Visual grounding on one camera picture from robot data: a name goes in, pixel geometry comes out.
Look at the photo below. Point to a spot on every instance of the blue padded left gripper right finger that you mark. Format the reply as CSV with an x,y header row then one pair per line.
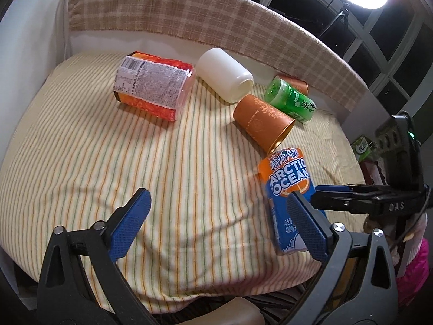
x,y
356,283

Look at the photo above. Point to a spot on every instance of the green paper bag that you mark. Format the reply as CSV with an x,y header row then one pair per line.
x,y
363,148

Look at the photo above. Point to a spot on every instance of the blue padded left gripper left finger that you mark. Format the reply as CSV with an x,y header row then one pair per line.
x,y
64,294

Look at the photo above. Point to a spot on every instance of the orange can at back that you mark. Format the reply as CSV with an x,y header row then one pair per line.
x,y
297,84

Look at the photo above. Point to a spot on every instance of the orange labelled snack cup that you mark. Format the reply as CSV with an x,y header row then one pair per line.
x,y
156,85

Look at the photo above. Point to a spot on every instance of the blue orange Arctic Ocean can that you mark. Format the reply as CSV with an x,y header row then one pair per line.
x,y
281,173

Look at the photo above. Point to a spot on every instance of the green drink can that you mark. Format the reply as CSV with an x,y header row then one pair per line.
x,y
290,101

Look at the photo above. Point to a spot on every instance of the striped yellow table cloth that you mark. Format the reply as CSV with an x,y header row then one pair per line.
x,y
78,154

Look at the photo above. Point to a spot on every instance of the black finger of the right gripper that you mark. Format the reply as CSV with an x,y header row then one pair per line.
x,y
371,200

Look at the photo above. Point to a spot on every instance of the orange paper cup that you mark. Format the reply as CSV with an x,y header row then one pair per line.
x,y
267,125

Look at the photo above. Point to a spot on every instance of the plaid beige sill cloth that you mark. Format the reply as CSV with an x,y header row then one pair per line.
x,y
241,26

